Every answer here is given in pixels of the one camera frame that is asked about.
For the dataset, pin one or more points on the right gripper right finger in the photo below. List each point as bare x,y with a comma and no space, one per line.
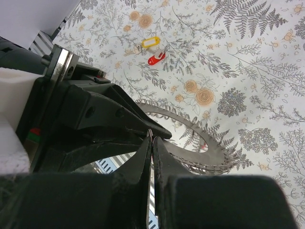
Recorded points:
184,200

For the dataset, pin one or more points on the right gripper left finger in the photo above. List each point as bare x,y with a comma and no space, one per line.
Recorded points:
119,200

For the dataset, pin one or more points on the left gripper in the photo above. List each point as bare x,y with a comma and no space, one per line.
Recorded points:
103,120

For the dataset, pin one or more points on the metal ring key organizer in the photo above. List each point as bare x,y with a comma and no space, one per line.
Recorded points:
222,155

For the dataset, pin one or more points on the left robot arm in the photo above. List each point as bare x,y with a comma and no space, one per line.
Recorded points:
65,113

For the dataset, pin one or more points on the aluminium front rail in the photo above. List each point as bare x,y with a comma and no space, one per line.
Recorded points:
42,44

